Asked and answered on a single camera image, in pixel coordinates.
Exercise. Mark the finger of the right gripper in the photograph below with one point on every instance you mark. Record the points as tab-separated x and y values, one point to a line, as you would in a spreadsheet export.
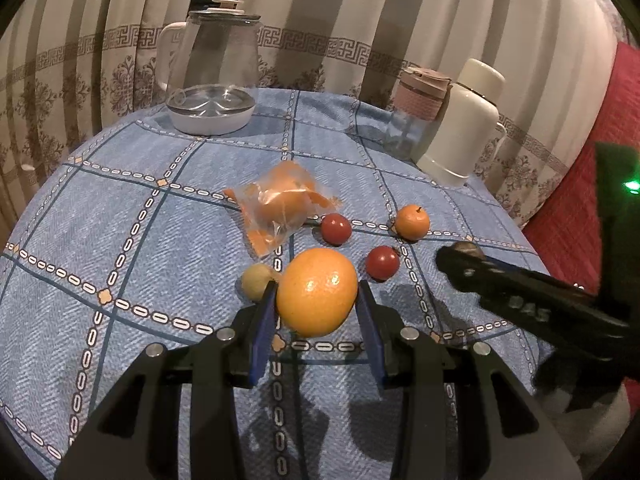
536	302

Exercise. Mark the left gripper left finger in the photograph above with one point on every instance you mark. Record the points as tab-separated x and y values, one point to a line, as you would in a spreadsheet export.
133	433

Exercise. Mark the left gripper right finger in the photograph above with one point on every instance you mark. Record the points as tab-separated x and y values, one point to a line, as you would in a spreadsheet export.
462	410

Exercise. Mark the red cherry tomato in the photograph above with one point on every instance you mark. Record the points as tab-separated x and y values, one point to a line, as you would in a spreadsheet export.
335	229
382	263

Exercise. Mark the large orange fruit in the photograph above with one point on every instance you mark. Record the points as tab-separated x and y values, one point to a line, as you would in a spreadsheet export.
316	292

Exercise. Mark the dark brown wrinkled fruit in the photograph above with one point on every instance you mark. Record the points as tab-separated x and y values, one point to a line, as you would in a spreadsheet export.
468	248

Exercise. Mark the red quilted bedspread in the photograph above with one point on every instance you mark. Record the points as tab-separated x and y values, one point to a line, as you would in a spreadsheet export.
588	229

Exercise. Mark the mandarin with stem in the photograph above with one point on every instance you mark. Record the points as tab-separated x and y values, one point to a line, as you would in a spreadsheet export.
412	222

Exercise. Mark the white thermos flask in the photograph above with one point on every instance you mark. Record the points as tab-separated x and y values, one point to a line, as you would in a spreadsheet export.
452	143

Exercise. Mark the yellow-green small fruit right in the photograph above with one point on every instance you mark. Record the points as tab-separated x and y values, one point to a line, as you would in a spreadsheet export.
255	280

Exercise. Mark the blue checked tablecloth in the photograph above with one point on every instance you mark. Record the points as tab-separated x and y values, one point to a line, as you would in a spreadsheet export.
131	241

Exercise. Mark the pink lidded glass cup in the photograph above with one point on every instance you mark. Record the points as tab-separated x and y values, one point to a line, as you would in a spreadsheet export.
418	98

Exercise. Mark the plastic bag orange peels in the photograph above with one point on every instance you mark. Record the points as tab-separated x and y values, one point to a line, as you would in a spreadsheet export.
278	203

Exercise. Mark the glass electric kettle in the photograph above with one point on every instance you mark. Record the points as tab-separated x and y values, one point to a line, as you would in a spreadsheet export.
207	67

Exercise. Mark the beige striped curtain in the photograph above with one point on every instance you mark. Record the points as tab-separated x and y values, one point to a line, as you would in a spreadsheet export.
69	68

